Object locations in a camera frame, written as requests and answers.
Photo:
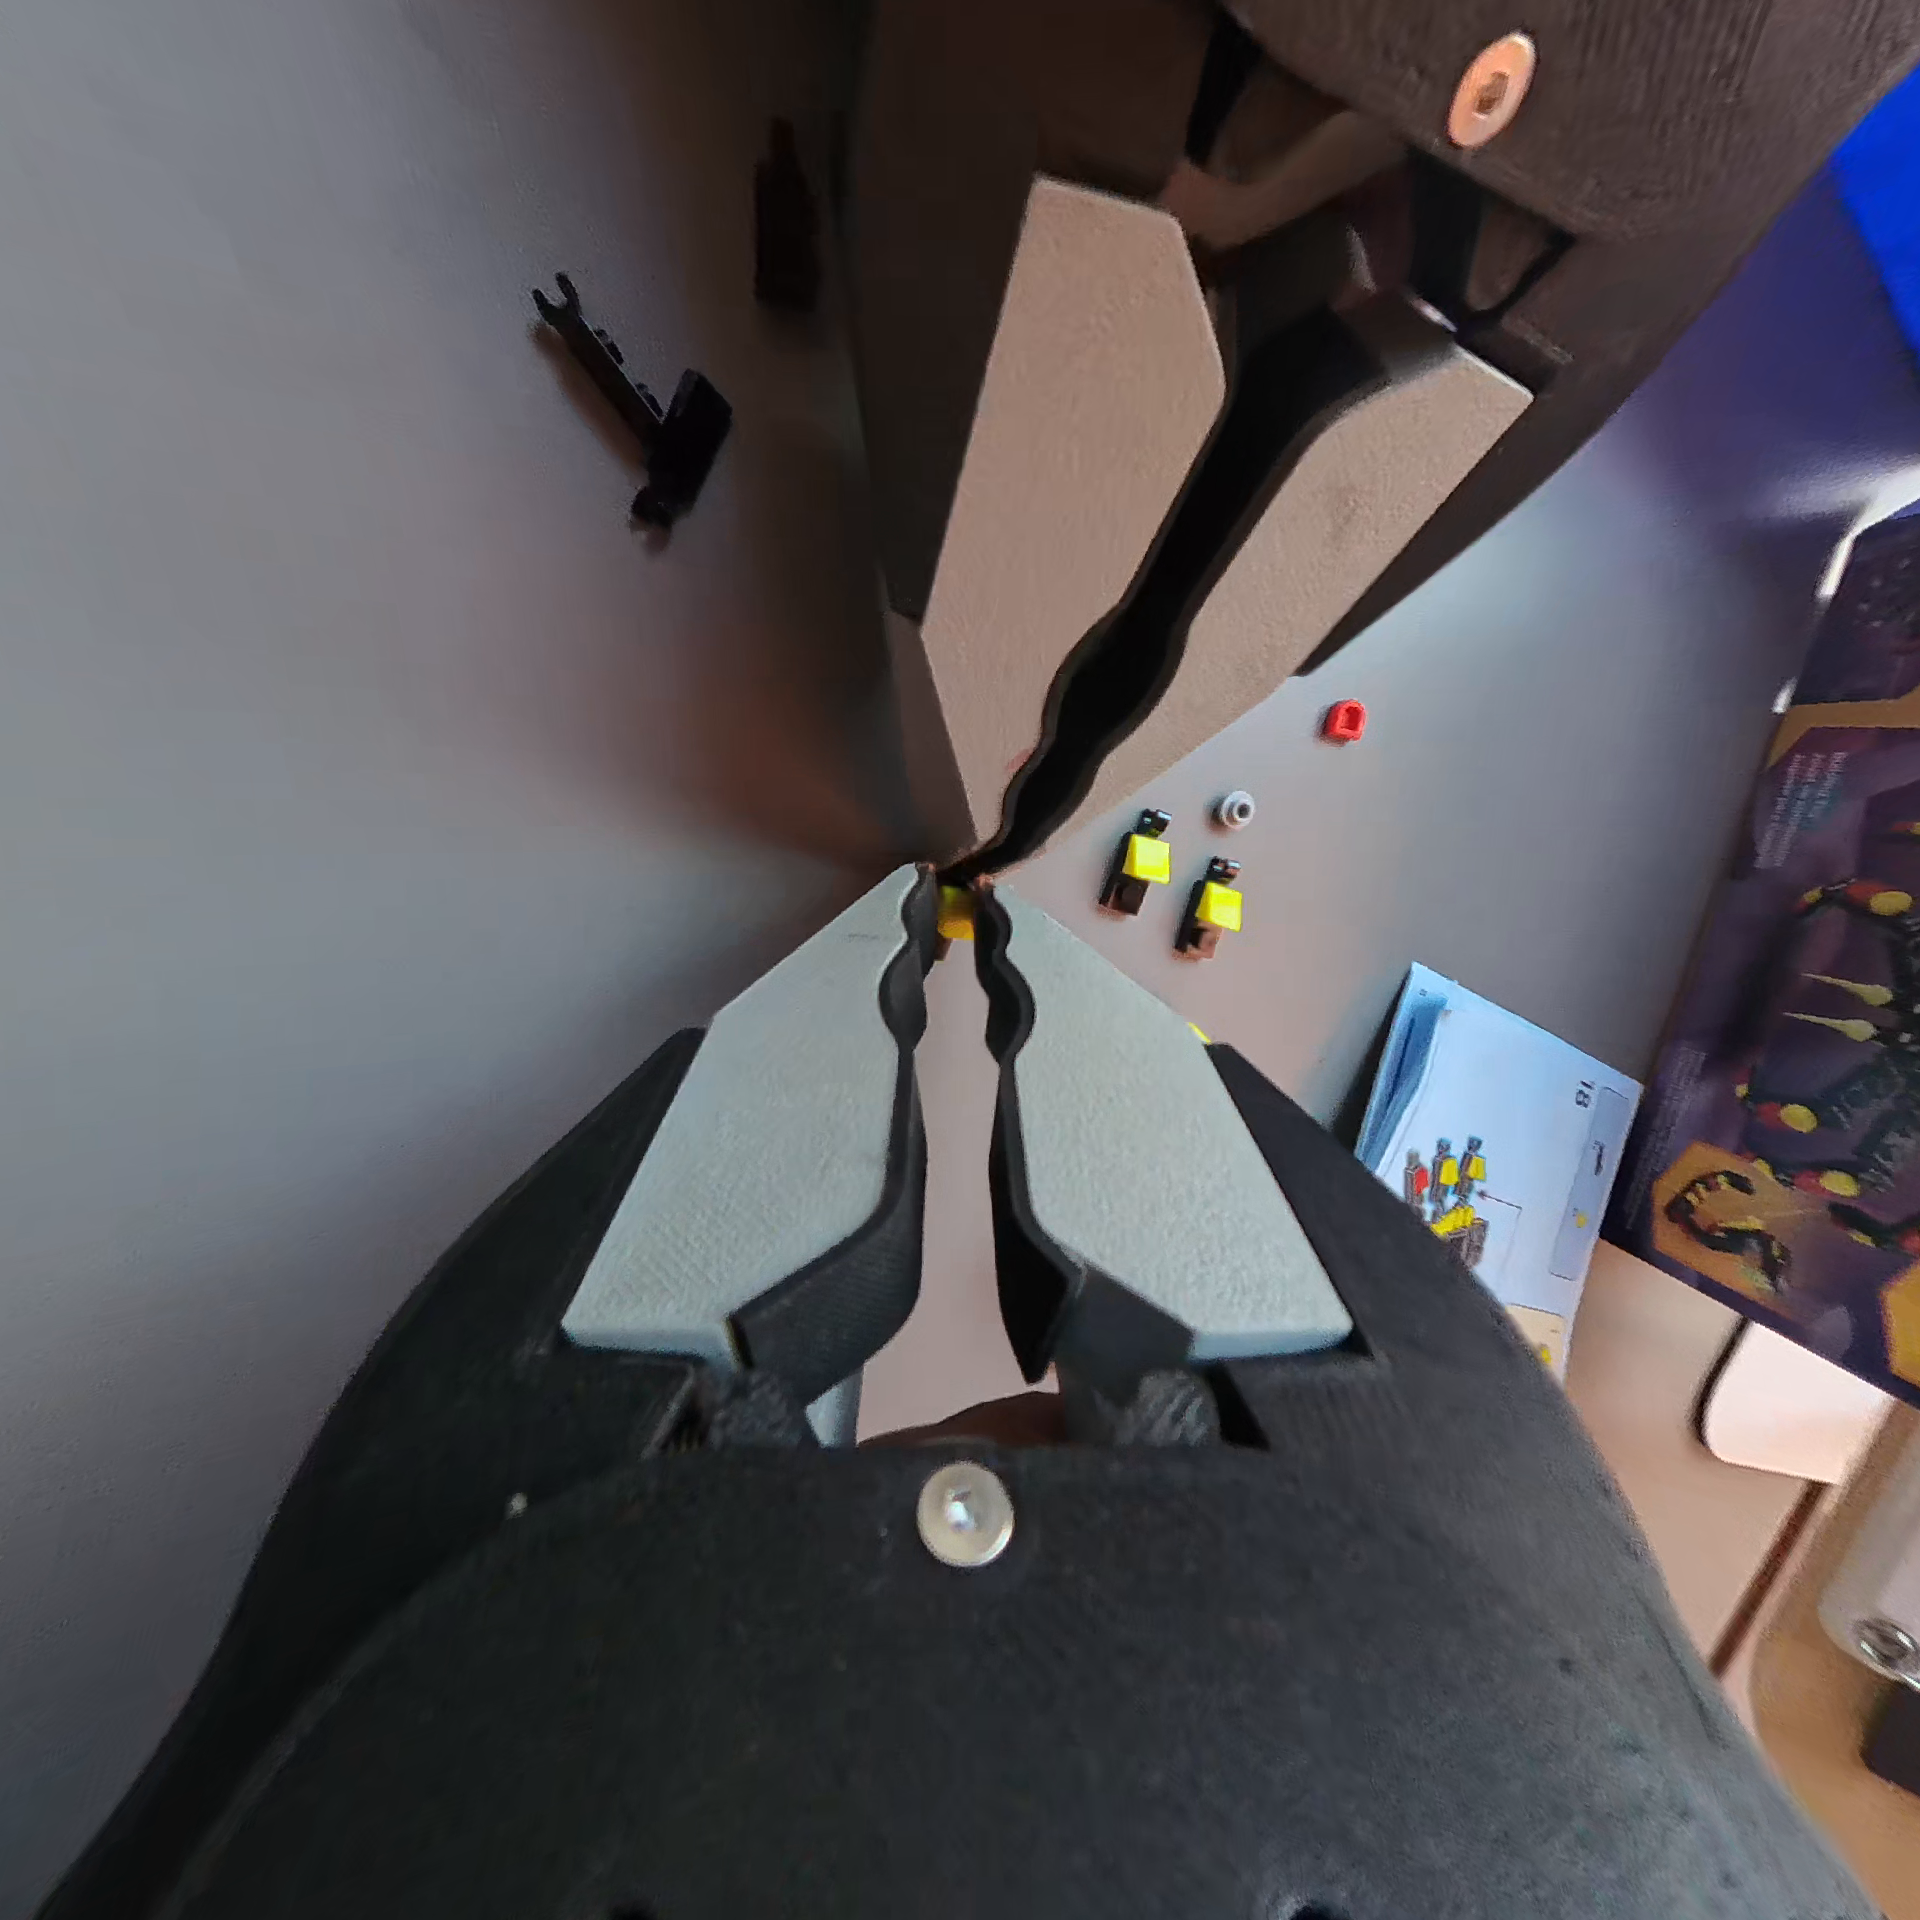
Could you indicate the lego instruction booklet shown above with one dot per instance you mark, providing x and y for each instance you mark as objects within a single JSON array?
[{"x": 1517, "y": 1142}]

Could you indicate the yellow black lego leg assembly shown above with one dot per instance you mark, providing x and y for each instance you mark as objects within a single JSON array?
[{"x": 955, "y": 914}]

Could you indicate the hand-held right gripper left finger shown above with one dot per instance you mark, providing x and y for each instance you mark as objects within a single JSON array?
[{"x": 751, "y": 1170}]

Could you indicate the small red lego piece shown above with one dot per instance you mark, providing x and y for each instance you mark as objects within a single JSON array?
[{"x": 1344, "y": 722}]

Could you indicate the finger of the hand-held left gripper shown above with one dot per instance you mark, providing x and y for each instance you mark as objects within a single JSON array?
[
  {"x": 1349, "y": 494},
  {"x": 1079, "y": 450}
]

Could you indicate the purple yellow lego set box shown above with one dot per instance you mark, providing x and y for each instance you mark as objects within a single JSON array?
[{"x": 1829, "y": 974}]

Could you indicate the dark brown lego piece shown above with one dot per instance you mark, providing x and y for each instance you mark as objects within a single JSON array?
[{"x": 783, "y": 224}]

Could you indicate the black lego clip bar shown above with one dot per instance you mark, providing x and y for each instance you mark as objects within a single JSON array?
[{"x": 693, "y": 429}]

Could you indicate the blue plastic bin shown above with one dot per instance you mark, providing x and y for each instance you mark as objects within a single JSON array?
[{"x": 1894, "y": 210}]

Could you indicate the small yellow black lego assembly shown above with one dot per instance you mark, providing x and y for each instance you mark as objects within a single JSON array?
[
  {"x": 1148, "y": 857},
  {"x": 1220, "y": 907}
]

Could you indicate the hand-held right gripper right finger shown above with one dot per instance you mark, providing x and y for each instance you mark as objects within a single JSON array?
[{"x": 1172, "y": 1184}]

